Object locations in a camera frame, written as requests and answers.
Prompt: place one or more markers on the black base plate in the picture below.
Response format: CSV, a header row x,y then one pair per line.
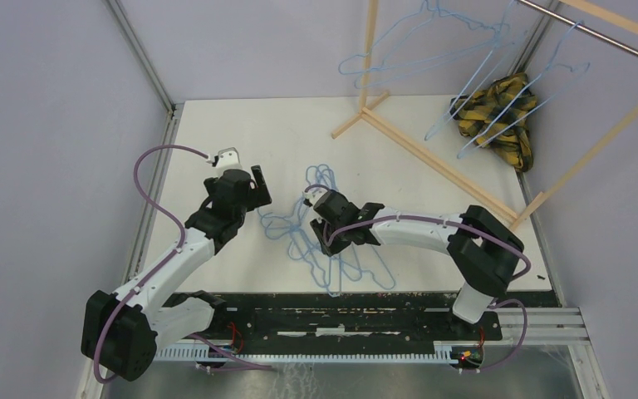
x,y
383,325

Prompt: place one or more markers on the metal rack rod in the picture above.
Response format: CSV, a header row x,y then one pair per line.
x,y
581,28

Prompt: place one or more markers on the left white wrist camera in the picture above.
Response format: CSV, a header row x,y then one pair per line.
x,y
226,159

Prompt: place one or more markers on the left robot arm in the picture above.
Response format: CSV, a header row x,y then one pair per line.
x,y
124,330

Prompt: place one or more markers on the wooden clothes rack frame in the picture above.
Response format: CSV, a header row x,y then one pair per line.
x,y
367,114

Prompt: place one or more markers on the yellow plaid shirt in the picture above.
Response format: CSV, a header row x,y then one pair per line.
x,y
496,119

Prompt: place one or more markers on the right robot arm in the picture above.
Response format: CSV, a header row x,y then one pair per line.
x,y
488,254

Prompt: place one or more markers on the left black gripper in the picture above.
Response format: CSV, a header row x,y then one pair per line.
x,y
255,199

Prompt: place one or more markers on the pile of blue hangers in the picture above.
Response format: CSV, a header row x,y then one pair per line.
x,y
329,274

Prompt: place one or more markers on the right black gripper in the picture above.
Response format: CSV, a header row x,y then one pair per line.
x,y
318,228

